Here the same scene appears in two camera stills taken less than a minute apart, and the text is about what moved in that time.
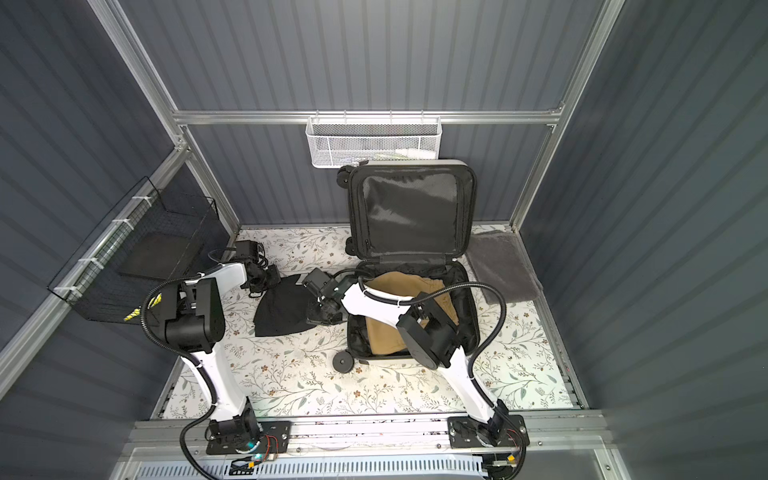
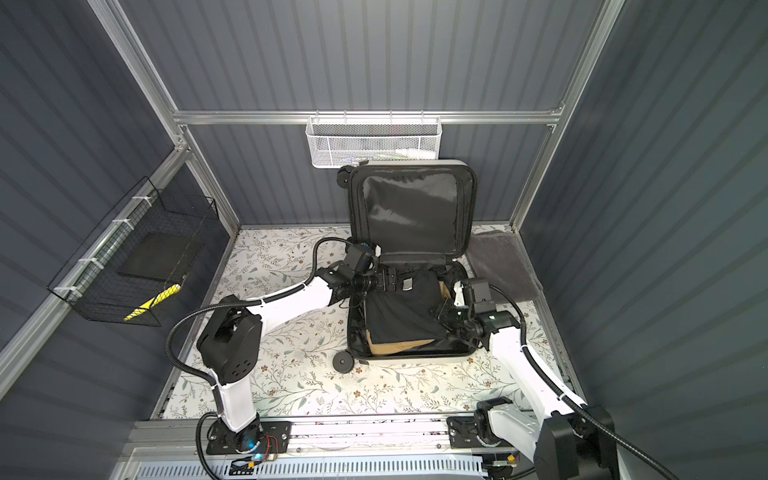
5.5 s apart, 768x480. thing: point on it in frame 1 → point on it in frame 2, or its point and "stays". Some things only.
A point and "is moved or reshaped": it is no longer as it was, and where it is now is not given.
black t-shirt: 283,309 is moved or reshaped
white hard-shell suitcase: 411,231 stays
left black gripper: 274,279 → 382,285
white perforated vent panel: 455,469 stays
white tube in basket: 418,153 stays
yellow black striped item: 157,299 stays
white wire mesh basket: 338,141 stays
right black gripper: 312,315 → 443,316
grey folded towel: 498,258 stays
